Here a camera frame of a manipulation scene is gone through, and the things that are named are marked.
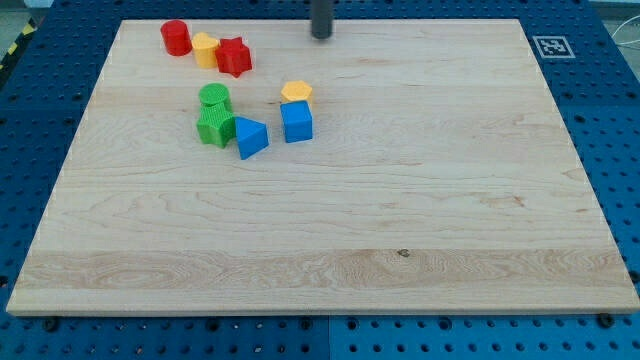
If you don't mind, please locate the yellow heart block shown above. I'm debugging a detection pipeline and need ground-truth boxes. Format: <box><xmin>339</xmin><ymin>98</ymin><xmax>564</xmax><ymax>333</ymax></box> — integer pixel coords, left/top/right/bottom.
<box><xmin>191</xmin><ymin>32</ymin><xmax>220</xmax><ymax>69</ymax></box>

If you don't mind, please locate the blue cube block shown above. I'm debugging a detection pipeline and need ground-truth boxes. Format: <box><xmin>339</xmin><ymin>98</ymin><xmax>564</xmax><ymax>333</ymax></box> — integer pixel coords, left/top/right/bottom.
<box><xmin>280</xmin><ymin>100</ymin><xmax>313</xmax><ymax>143</ymax></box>

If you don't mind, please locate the blue triangle block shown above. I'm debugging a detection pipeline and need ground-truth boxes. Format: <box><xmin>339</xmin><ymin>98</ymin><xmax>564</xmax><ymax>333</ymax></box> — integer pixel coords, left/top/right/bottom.
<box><xmin>235</xmin><ymin>117</ymin><xmax>269</xmax><ymax>160</ymax></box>

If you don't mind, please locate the yellow hexagon block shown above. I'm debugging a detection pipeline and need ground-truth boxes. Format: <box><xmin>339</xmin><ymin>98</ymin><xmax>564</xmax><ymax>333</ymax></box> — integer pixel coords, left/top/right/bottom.
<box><xmin>280</xmin><ymin>80</ymin><xmax>313</xmax><ymax>105</ymax></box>

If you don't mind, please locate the light wooden board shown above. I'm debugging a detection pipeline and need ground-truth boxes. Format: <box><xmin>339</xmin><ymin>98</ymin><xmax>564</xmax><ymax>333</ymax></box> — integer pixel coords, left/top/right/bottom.
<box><xmin>7</xmin><ymin>19</ymin><xmax>639</xmax><ymax>316</ymax></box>

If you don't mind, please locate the green star block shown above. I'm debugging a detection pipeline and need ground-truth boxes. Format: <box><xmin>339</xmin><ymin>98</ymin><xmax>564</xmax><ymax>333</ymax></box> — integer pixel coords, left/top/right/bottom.
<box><xmin>196</xmin><ymin>104</ymin><xmax>236</xmax><ymax>148</ymax></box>

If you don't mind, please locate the green cylinder block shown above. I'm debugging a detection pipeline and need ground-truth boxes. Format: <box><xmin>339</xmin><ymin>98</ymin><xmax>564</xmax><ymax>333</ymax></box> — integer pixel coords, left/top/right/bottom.
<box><xmin>198</xmin><ymin>83</ymin><xmax>233</xmax><ymax>112</ymax></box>

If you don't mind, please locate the red star block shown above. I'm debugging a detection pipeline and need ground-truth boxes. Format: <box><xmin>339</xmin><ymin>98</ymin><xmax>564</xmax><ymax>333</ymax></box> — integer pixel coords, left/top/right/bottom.
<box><xmin>215</xmin><ymin>37</ymin><xmax>253</xmax><ymax>78</ymax></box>

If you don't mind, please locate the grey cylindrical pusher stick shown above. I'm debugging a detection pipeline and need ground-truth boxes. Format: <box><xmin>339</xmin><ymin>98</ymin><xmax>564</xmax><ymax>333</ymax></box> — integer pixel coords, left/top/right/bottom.
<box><xmin>310</xmin><ymin>0</ymin><xmax>334</xmax><ymax>40</ymax></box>

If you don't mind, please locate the red cylinder block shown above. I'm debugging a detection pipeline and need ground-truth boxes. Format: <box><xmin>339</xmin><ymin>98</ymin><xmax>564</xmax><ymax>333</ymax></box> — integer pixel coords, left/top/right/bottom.
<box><xmin>160</xmin><ymin>20</ymin><xmax>192</xmax><ymax>56</ymax></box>

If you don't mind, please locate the white fiducial marker tag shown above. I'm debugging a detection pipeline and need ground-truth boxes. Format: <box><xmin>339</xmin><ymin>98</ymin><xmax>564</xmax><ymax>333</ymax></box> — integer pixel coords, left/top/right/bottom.
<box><xmin>532</xmin><ymin>35</ymin><xmax>575</xmax><ymax>59</ymax></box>

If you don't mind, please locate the yellow black hazard tape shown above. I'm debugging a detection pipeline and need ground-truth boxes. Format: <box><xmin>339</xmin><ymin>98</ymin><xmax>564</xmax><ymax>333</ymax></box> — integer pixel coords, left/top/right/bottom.
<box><xmin>1</xmin><ymin>18</ymin><xmax>38</xmax><ymax>72</ymax></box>

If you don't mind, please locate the white cable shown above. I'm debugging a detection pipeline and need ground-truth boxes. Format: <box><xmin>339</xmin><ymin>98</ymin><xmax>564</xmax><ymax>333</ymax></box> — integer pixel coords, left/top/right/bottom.
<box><xmin>610</xmin><ymin>13</ymin><xmax>640</xmax><ymax>52</ymax></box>

